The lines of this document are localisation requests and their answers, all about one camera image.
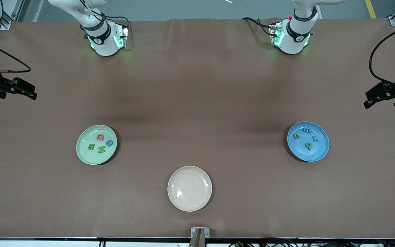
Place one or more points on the light green plate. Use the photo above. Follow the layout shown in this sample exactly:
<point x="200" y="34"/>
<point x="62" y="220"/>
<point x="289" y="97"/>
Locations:
<point x="96" y="157"/>

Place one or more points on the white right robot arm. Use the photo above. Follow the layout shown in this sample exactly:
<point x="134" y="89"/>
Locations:
<point x="103" y="41"/>

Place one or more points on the white table edge rail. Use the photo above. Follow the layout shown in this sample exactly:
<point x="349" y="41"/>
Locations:
<point x="46" y="244"/>

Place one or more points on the green letter N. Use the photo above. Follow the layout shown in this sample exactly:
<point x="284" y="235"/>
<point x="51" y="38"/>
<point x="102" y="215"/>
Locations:
<point x="100" y="149"/>

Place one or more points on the brown table mat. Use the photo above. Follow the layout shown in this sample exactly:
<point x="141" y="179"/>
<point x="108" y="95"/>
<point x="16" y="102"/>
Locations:
<point x="252" y="192"/>

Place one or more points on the green lowercase letter b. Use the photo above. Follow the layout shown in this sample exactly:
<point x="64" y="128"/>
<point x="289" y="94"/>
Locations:
<point x="308" y="145"/>

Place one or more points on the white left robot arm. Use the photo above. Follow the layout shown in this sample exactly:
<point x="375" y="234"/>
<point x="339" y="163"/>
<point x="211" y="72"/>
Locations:
<point x="293" y="37"/>

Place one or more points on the blue plate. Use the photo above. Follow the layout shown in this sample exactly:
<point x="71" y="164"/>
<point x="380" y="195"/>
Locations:
<point x="300" y="152"/>

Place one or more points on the beige plate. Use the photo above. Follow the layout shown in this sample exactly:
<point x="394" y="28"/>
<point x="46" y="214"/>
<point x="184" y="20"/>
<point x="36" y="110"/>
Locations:
<point x="189" y="188"/>

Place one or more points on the pink letter Q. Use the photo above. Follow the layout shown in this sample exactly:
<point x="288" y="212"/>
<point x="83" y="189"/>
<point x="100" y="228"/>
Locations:
<point x="100" y="135"/>

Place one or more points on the blue letter G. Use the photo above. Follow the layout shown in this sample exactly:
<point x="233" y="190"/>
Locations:
<point x="107" y="143"/>

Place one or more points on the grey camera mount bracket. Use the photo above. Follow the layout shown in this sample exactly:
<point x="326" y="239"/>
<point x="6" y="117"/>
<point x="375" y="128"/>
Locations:
<point x="200" y="235"/>

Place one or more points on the blue lowercase letter x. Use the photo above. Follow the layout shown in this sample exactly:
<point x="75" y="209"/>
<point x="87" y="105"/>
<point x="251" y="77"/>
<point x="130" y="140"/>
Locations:
<point x="315" y="138"/>

